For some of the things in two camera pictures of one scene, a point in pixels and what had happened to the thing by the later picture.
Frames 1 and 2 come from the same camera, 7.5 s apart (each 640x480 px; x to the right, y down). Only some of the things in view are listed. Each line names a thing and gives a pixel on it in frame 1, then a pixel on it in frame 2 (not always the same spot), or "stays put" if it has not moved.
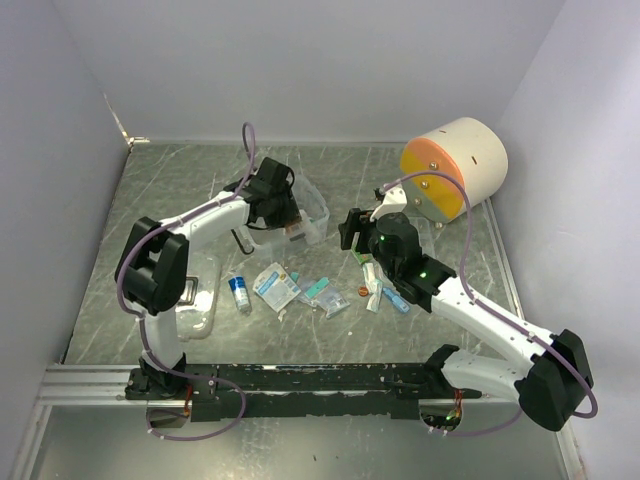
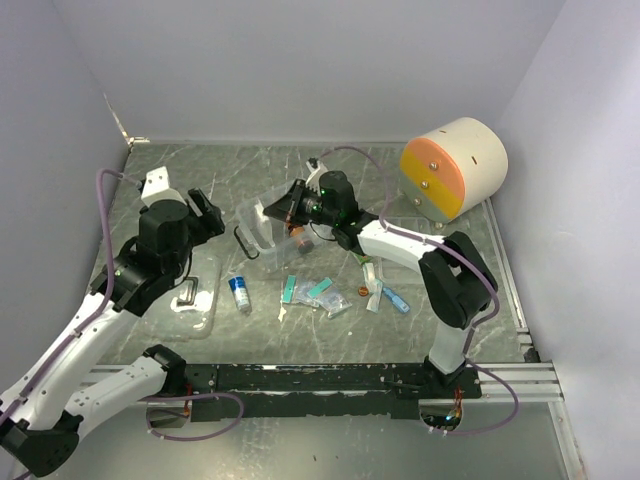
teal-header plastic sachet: (311, 296) to (289, 288)
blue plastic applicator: (399, 302) stays put
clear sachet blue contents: (332, 302) stays put
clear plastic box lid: (196, 320) stays put
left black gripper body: (286, 209) to (195, 236)
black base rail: (223, 392) stays put
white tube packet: (374, 284) stays put
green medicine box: (362, 257) stays put
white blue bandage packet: (275, 287) to (263, 225)
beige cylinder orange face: (469, 149) stays put
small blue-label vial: (240, 292) stays put
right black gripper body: (360, 221) to (312, 209)
